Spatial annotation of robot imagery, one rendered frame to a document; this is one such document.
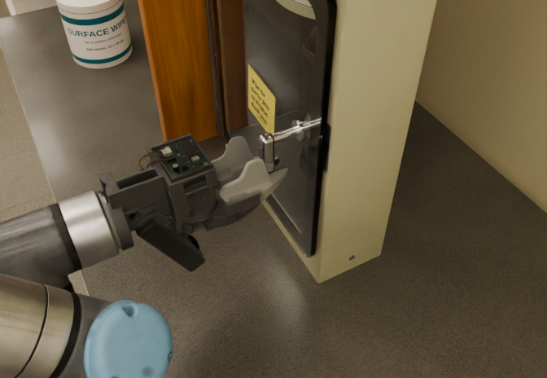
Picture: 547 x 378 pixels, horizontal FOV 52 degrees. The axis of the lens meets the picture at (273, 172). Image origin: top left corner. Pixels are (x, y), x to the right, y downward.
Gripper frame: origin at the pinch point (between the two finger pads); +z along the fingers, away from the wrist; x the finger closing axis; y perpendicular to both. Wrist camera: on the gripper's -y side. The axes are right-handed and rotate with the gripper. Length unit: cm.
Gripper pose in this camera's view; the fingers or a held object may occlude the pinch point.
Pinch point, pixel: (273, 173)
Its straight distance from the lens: 68.9
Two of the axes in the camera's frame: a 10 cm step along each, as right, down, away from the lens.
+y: -0.2, -7.4, -6.7
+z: 8.8, -3.4, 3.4
